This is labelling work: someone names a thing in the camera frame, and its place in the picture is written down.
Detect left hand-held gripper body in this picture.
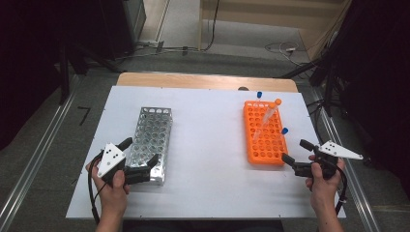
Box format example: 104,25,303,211
96,141,152,189

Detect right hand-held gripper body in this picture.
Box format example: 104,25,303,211
293,140,365,180

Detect orange plastic tube rack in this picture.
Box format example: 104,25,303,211
243,100,289,166

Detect silver metal tube rack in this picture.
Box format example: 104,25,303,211
125,106,173,187

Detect orange-capped clear tube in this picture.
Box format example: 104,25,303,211
252,98,283,143

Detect person's left hand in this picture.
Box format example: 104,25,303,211
85,159,132,218

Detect person's right hand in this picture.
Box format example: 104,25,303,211
305,154,346,202

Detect white board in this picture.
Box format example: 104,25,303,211
66,85,346,220

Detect black stand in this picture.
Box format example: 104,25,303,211
57,42,125,105
274,47,346,117

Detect wooden table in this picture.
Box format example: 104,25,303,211
115,72,299,94

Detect black curtain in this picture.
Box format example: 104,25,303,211
322,0,410,194
0,0,127,151

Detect grey cabinet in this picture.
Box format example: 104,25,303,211
122,0,147,44

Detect black floor cable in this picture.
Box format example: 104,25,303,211
306,98,327,143

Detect metal floor rail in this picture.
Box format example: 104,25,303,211
308,86,382,232
0,73,81,232

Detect left hand-held gripper black cable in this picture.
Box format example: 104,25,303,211
87,150,108,225

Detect white floor cable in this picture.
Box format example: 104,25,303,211
264,41,311,67

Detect grey floor cable bundle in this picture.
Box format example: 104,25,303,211
115,40,202,62

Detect black hanging cable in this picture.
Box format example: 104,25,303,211
199,0,220,52

